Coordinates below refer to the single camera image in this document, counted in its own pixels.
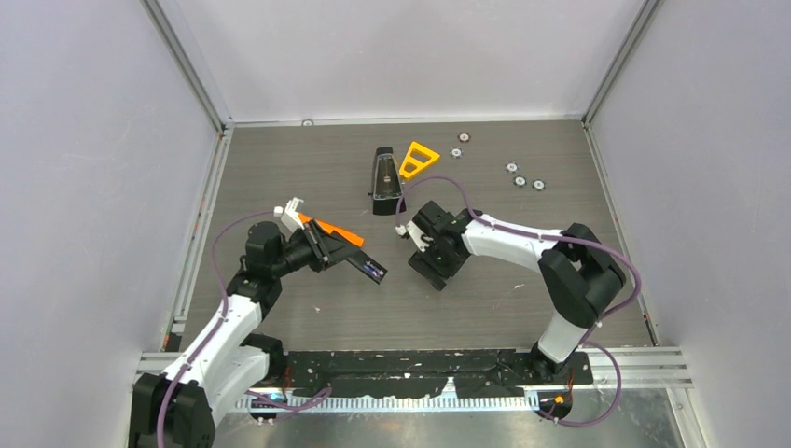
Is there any yellow triangular plastic part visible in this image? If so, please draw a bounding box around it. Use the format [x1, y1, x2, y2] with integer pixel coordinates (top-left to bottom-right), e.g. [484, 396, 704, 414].
[398, 141, 441, 181]

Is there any orange marker pen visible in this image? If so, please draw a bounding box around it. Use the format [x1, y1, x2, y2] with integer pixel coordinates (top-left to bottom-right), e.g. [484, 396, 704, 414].
[298, 213, 365, 247]

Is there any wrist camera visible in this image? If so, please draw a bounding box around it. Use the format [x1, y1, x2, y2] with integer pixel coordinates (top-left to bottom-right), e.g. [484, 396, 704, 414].
[395, 221, 434, 252]
[272, 197, 304, 234]

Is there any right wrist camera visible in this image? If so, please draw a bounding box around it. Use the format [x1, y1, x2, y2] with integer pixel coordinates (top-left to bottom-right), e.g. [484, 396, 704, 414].
[395, 221, 434, 252]

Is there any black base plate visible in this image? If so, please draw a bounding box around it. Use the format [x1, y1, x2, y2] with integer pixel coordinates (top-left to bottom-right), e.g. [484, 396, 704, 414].
[277, 349, 593, 399]

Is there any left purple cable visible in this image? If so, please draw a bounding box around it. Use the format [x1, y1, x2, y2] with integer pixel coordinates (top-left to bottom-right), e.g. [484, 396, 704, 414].
[154, 208, 285, 448]

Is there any purple battery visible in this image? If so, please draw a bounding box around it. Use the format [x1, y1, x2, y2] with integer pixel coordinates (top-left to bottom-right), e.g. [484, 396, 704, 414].
[366, 262, 382, 275]

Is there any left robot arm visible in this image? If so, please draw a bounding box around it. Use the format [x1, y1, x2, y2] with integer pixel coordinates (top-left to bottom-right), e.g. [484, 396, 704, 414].
[128, 220, 387, 447]

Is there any black metronome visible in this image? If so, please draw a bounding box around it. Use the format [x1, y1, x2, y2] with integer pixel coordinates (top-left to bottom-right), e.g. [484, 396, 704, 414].
[368, 147, 407, 216]

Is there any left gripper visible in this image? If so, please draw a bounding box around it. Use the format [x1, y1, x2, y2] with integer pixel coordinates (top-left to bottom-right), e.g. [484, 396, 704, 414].
[271, 220, 358, 278]

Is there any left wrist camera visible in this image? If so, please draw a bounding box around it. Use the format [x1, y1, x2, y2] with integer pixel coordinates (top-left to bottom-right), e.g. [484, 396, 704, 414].
[272, 197, 304, 234]

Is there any black remote control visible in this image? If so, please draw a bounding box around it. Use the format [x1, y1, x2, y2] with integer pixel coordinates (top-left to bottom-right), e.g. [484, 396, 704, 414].
[346, 250, 387, 285]

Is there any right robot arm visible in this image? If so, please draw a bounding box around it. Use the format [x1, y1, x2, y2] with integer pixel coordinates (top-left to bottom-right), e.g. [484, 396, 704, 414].
[395, 201, 627, 384]

